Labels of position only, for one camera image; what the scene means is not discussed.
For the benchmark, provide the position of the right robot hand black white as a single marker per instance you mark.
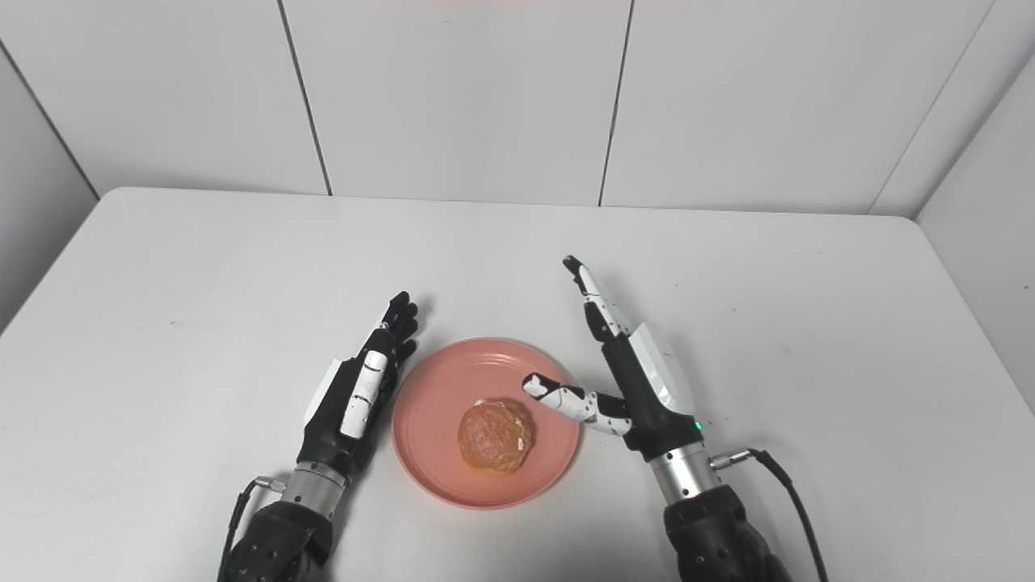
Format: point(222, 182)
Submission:
point(639, 380)

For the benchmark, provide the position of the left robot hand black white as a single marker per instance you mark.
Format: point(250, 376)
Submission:
point(356, 396)

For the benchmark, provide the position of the pink round plate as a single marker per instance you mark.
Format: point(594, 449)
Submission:
point(486, 423)

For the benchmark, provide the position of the golden cream puff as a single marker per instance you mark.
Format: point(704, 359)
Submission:
point(495, 436)

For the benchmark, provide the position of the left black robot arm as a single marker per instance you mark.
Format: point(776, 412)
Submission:
point(291, 525)

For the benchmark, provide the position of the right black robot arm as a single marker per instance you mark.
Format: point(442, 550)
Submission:
point(711, 517)

